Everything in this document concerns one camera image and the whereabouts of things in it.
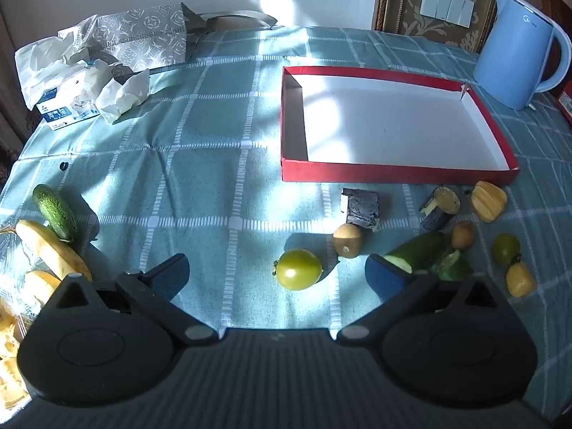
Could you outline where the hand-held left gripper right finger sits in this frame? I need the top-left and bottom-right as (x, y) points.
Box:
(336, 254), (514, 346)

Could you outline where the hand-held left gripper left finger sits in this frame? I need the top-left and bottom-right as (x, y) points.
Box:
(42, 253), (221, 346)

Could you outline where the cucumber half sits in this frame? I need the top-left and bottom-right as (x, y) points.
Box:
(383, 231), (448, 274)
(431, 249), (474, 281)

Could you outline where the brown longan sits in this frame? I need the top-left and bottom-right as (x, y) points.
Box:
(333, 222), (364, 259)

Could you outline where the split dark sugarcane piece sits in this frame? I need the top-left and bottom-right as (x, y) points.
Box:
(340, 188), (381, 232)

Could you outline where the large green tomato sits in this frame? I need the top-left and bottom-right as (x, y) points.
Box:
(273, 249), (323, 291)

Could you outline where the whole brown kiwi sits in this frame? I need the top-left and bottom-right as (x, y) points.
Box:
(450, 221), (477, 251)

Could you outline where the small green tomato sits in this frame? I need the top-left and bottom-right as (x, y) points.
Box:
(492, 233), (521, 265)

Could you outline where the large yellow jackfruit piece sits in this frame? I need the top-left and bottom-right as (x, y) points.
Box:
(470, 181), (508, 223)

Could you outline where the small yellow jackfruit piece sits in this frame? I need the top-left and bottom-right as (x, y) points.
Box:
(506, 257), (538, 298)

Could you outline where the red cardboard tray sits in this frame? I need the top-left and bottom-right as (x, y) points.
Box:
(281, 66), (520, 185)

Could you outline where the green checked tablecloth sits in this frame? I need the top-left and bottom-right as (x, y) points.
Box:
(0, 24), (572, 416)

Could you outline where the yellow banana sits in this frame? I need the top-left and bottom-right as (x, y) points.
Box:
(23, 270), (61, 309)
(15, 220), (93, 282)

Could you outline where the whole small cucumber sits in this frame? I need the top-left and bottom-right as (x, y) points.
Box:
(32, 184), (78, 241)

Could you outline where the clear bag of bananas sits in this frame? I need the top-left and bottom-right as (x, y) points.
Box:
(0, 299), (32, 412)

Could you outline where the tissue pack with blue label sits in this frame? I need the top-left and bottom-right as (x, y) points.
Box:
(33, 94), (101, 132)

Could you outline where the beige curtain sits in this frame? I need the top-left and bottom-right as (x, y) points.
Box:
(0, 9), (28, 157)

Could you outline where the grey patterned gift bag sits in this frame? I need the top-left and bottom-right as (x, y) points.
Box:
(58, 2), (278, 74)

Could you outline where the red box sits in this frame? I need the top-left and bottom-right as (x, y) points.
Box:
(556, 89), (572, 126)

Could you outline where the white plastic bag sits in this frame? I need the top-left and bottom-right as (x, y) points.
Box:
(15, 15), (150, 124)

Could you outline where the blue electric kettle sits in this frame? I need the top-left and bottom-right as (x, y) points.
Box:
(473, 0), (572, 111)

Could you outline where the gilded ornate wall panel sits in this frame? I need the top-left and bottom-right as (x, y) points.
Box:
(372, 0), (510, 50)

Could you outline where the white wall switch panel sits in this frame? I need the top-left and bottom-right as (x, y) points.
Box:
(420, 0), (475, 26)

